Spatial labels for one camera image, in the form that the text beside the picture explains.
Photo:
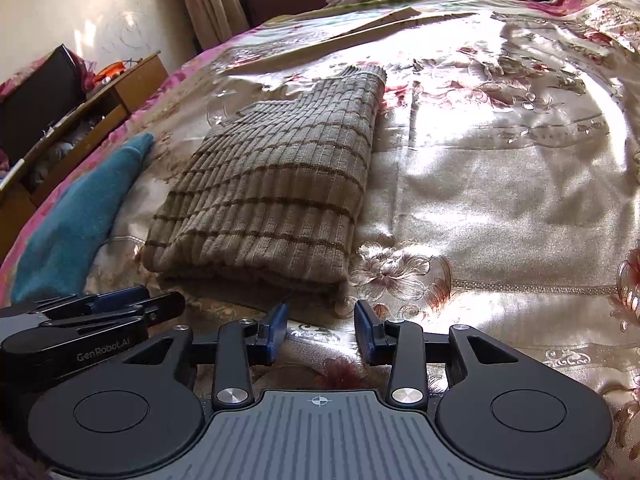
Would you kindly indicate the floral satin bedspread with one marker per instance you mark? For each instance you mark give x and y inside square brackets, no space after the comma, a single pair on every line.
[475,185]

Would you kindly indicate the beige curtain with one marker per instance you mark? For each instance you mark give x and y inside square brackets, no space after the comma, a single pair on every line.
[210,0]

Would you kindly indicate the orange tool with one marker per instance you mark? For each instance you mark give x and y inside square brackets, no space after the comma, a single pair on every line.
[110,71]

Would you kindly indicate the black monitor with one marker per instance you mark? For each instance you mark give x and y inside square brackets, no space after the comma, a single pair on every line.
[40,100]

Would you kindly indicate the wooden desk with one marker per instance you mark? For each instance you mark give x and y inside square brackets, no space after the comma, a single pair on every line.
[135,85]

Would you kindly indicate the teal fleece cloth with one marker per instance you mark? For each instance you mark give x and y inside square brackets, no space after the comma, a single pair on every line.
[75,210]

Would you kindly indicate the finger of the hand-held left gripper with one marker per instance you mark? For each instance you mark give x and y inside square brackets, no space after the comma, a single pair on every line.
[117,297]
[155,307]

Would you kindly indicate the beige striped ribbed sweater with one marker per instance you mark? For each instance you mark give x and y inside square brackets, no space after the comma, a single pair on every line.
[275,185]

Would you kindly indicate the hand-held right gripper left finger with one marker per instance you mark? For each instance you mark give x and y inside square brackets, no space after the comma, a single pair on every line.
[277,332]

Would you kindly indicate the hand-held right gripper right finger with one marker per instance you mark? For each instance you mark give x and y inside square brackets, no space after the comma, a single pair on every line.
[365,332]

